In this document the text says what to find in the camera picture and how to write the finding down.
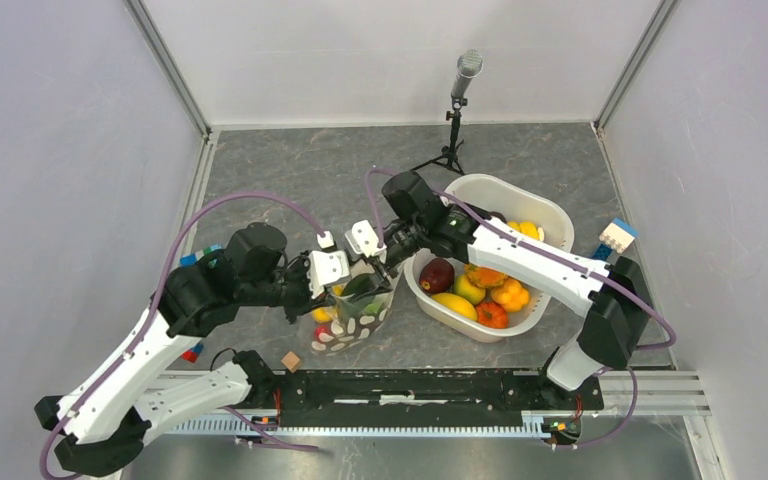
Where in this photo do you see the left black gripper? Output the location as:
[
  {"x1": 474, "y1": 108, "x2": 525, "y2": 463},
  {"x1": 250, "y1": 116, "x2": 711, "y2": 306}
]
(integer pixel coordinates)
[{"x1": 240, "y1": 249, "x2": 337, "y2": 324}]

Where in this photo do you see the yellow bell pepper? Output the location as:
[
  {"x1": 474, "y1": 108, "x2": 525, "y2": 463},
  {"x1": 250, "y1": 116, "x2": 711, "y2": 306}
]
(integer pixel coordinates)
[{"x1": 311, "y1": 284, "x2": 345, "y2": 323}]

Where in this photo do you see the red chili pepper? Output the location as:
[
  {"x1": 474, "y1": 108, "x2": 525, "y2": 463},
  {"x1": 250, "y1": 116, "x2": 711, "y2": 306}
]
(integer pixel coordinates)
[{"x1": 314, "y1": 324, "x2": 333, "y2": 343}]

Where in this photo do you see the dark green avocado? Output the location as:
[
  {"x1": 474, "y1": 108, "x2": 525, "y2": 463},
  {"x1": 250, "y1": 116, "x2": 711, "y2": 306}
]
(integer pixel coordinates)
[{"x1": 338, "y1": 273, "x2": 390, "y2": 311}]

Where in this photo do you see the clear polka dot zip bag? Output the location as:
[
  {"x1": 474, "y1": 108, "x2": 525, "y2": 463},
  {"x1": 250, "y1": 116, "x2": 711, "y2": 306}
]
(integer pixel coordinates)
[{"x1": 310, "y1": 262, "x2": 403, "y2": 355}]

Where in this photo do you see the yellow banana bunch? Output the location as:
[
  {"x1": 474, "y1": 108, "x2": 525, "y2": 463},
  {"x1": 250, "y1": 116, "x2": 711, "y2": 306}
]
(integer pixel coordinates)
[{"x1": 507, "y1": 221, "x2": 545, "y2": 242}]

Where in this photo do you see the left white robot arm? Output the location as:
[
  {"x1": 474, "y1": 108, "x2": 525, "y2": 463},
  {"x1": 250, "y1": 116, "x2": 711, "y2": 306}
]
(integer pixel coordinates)
[{"x1": 34, "y1": 223, "x2": 345, "y2": 479}]

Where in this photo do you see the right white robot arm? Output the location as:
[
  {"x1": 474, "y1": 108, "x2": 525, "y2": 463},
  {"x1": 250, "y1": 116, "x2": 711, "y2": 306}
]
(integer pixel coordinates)
[{"x1": 382, "y1": 171, "x2": 657, "y2": 408}]

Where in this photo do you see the dark red apple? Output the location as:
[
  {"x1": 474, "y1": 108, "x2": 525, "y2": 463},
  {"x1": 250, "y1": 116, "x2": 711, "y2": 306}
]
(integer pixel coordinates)
[{"x1": 418, "y1": 257, "x2": 455, "y2": 296}]

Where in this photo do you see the small wooden cube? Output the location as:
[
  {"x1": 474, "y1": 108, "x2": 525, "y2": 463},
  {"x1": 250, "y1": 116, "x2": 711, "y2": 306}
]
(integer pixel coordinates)
[{"x1": 281, "y1": 351, "x2": 302, "y2": 373}]

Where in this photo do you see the yellow mango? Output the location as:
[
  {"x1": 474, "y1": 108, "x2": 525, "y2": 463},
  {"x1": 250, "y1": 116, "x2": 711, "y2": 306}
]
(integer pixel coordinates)
[{"x1": 430, "y1": 292, "x2": 478, "y2": 323}]

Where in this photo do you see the toy pineapple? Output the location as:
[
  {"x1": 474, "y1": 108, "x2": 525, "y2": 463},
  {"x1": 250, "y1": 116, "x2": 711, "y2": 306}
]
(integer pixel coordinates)
[{"x1": 464, "y1": 264, "x2": 508, "y2": 290}]

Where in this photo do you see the green yellow pear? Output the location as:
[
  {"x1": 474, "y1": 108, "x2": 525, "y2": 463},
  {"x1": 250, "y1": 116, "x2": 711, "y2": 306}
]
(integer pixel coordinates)
[{"x1": 452, "y1": 274, "x2": 487, "y2": 305}]

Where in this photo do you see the blue green toy block stack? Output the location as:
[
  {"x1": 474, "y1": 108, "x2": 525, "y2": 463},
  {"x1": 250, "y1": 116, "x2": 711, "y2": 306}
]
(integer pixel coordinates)
[{"x1": 179, "y1": 244, "x2": 223, "y2": 268}]

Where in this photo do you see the small orange pumpkin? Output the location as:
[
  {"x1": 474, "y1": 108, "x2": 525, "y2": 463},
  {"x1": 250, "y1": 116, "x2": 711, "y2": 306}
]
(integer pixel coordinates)
[{"x1": 475, "y1": 301, "x2": 509, "y2": 329}]

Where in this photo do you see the white plastic basket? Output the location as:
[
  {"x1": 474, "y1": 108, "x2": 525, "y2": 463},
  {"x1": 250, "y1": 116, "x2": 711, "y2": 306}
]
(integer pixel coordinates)
[{"x1": 403, "y1": 174, "x2": 575, "y2": 343}]

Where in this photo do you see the small red blue block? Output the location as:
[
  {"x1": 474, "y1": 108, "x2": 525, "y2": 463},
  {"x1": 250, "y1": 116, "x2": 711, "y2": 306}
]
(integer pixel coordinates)
[{"x1": 180, "y1": 342, "x2": 204, "y2": 363}]

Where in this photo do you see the orange bell pepper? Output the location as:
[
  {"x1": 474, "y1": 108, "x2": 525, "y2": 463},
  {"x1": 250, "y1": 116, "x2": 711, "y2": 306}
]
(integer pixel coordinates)
[{"x1": 490, "y1": 277, "x2": 531, "y2": 313}]

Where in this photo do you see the silver microphone on tripod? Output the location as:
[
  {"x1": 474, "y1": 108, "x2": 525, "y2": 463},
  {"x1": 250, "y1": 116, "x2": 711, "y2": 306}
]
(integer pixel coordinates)
[{"x1": 412, "y1": 49, "x2": 483, "y2": 176}]

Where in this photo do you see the white blue toy block stack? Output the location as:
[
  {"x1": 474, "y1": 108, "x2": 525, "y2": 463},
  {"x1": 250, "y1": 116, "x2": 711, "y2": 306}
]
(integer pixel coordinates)
[{"x1": 591, "y1": 218, "x2": 638, "y2": 261}]

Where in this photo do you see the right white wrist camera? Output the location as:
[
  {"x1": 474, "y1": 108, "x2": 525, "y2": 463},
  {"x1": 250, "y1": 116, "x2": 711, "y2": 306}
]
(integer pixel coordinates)
[{"x1": 344, "y1": 220, "x2": 386, "y2": 266}]

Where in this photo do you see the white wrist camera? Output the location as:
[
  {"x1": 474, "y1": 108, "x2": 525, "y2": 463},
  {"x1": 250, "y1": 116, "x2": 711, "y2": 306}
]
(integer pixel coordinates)
[
  {"x1": 307, "y1": 231, "x2": 351, "y2": 299},
  {"x1": 344, "y1": 220, "x2": 386, "y2": 266}
]

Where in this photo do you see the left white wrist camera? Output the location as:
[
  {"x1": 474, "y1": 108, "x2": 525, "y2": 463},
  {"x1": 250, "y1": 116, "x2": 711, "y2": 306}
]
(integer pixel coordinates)
[{"x1": 307, "y1": 231, "x2": 351, "y2": 299}]

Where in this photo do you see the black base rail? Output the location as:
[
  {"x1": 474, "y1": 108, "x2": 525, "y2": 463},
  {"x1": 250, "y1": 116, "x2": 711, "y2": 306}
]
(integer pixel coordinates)
[{"x1": 211, "y1": 351, "x2": 604, "y2": 445}]

